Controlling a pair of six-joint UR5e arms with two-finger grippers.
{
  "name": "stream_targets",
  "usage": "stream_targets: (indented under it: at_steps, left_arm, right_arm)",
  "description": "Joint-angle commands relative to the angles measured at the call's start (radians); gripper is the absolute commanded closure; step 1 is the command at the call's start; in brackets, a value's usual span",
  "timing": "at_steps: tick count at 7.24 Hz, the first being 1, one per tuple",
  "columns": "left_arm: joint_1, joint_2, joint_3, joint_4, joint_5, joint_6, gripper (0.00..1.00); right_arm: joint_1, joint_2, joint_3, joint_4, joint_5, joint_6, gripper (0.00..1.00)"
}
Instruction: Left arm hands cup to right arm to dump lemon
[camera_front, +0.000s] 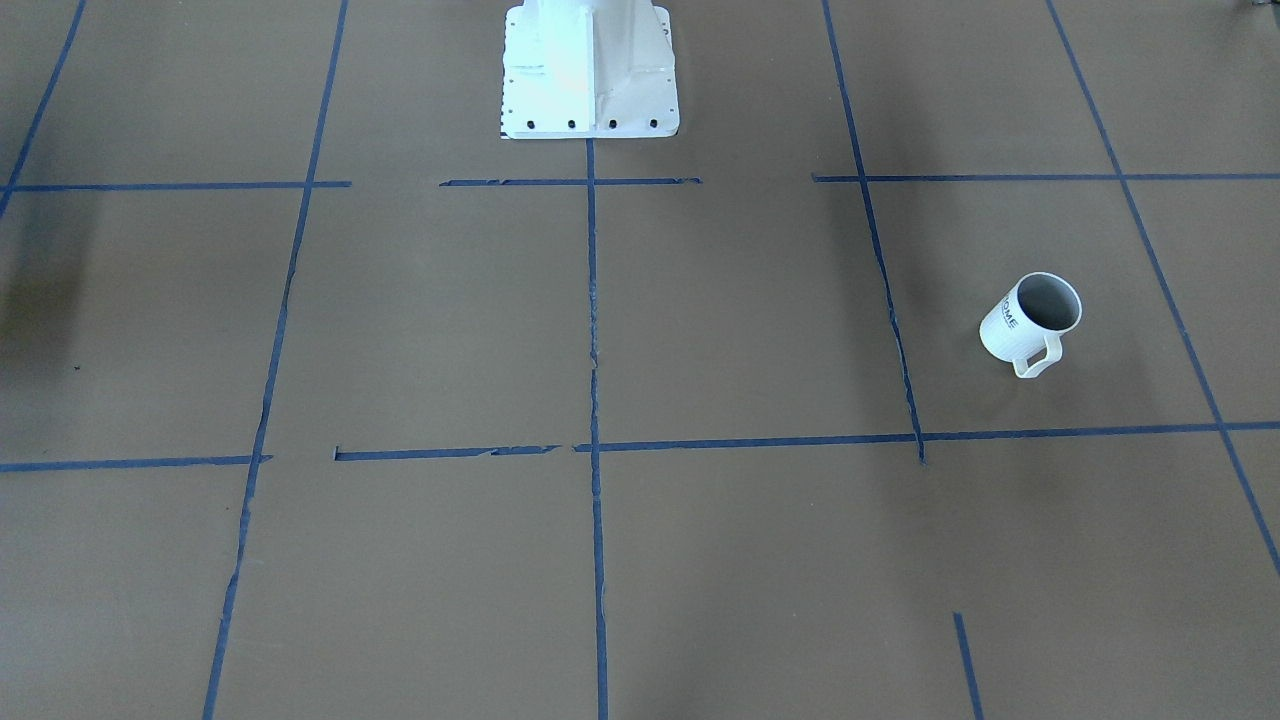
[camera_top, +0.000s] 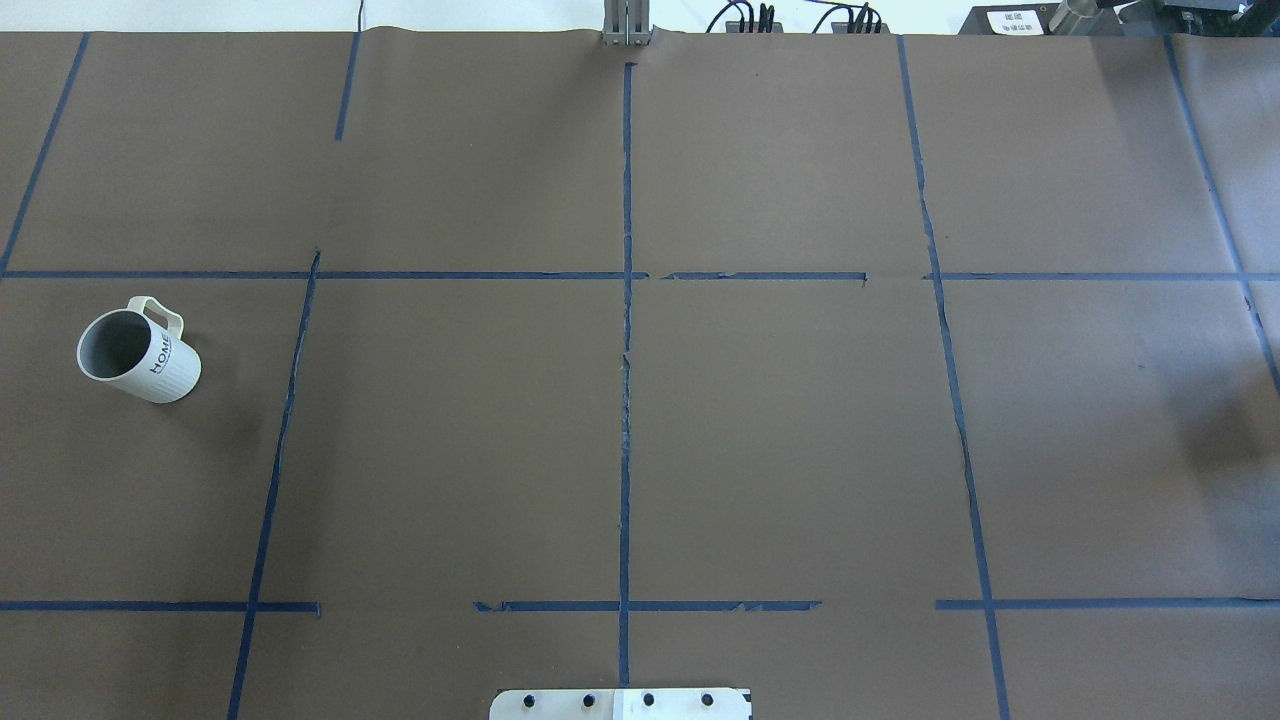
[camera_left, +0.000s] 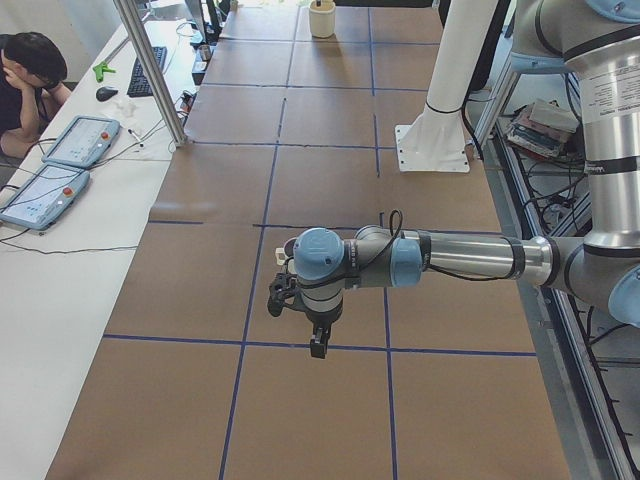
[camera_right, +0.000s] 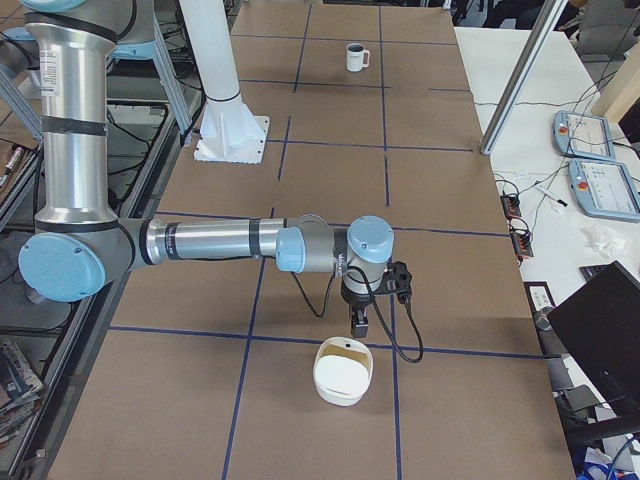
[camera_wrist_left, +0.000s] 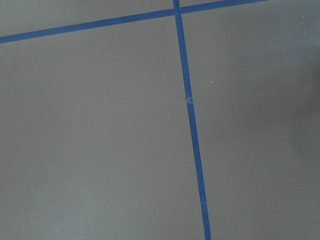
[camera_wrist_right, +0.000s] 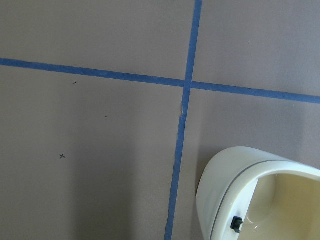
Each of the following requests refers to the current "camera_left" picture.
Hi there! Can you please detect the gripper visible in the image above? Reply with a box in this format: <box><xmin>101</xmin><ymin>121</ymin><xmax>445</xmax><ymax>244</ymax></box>
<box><xmin>298</xmin><ymin>279</ymin><xmax>344</xmax><ymax>359</ymax></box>

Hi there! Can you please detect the white cup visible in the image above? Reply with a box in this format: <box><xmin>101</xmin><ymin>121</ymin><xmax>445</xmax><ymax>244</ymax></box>
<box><xmin>275</xmin><ymin>237</ymin><xmax>297</xmax><ymax>266</ymax></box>

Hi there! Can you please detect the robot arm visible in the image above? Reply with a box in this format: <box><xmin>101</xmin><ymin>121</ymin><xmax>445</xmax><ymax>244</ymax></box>
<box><xmin>268</xmin><ymin>1</ymin><xmax>639</xmax><ymax>358</ymax></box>

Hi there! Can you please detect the stack of books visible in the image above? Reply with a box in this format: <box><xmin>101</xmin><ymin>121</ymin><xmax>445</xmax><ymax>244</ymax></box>
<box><xmin>505</xmin><ymin>99</ymin><xmax>580</xmax><ymax>158</ymax></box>

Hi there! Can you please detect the lower teach pendant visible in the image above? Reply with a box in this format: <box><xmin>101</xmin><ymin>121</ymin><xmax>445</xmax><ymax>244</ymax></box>
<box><xmin>1</xmin><ymin>163</ymin><xmax>90</xmax><ymax>231</ymax></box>

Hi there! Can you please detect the teach pendant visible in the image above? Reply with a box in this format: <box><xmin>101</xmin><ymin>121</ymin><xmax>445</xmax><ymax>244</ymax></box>
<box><xmin>42</xmin><ymin>115</ymin><xmax>121</xmax><ymax>169</ymax></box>
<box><xmin>1</xmin><ymin>163</ymin><xmax>90</xmax><ymax>231</ymax></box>

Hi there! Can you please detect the black keyboard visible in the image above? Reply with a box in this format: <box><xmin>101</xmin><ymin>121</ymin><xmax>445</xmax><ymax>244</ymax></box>
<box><xmin>126</xmin><ymin>45</ymin><xmax>168</xmax><ymax>98</ymax></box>

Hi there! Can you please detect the upper teach pendant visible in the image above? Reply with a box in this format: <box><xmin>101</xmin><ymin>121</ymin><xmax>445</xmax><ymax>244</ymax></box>
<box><xmin>42</xmin><ymin>115</ymin><xmax>121</xmax><ymax>169</ymax></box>

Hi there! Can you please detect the white bucket container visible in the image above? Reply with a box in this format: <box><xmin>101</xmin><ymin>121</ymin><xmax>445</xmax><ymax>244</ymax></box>
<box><xmin>308</xmin><ymin>0</ymin><xmax>336</xmax><ymax>39</ymax></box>

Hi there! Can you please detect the black computer mouse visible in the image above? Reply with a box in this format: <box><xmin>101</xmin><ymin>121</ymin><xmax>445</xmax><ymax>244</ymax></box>
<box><xmin>95</xmin><ymin>86</ymin><xmax>119</xmax><ymax>102</ymax></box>

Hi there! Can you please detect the green tool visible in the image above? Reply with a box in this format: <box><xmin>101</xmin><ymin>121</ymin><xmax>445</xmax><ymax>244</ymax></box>
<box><xmin>92</xmin><ymin>61</ymin><xmax>116</xmax><ymax>83</ymax></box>

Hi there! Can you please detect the seated person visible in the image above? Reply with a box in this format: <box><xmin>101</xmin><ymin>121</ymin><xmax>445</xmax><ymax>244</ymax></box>
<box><xmin>1</xmin><ymin>32</ymin><xmax>71</xmax><ymax>159</ymax></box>

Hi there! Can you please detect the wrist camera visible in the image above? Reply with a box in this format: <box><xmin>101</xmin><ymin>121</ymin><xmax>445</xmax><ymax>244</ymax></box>
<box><xmin>267</xmin><ymin>272</ymin><xmax>298</xmax><ymax>317</ymax></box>

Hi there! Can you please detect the white camera pole base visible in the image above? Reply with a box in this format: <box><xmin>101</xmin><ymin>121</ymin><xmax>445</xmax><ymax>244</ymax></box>
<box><xmin>395</xmin><ymin>0</ymin><xmax>510</xmax><ymax>173</ymax></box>

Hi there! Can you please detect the aluminium frame post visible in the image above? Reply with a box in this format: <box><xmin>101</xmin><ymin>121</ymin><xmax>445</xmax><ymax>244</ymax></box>
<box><xmin>113</xmin><ymin>0</ymin><xmax>187</xmax><ymax>147</ymax></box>

